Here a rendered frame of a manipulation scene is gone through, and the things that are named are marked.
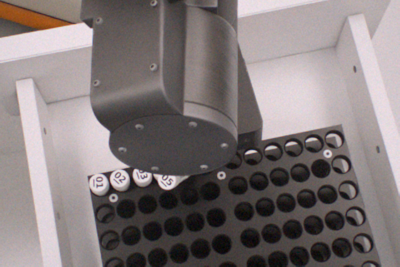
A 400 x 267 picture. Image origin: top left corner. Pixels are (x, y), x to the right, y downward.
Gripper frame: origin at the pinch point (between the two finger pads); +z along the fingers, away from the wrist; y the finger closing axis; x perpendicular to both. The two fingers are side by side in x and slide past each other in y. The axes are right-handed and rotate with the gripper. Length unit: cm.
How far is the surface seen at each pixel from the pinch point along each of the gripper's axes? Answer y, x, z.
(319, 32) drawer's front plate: 7.8, -11.3, 1.7
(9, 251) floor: 34, 28, 86
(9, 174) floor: 47, 26, 83
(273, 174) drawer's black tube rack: -1.8, -5.2, 3.9
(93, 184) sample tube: -1.6, 7.1, -0.1
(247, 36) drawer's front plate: 7.4, -5.6, -0.2
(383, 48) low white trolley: 11.8, -19.2, 11.9
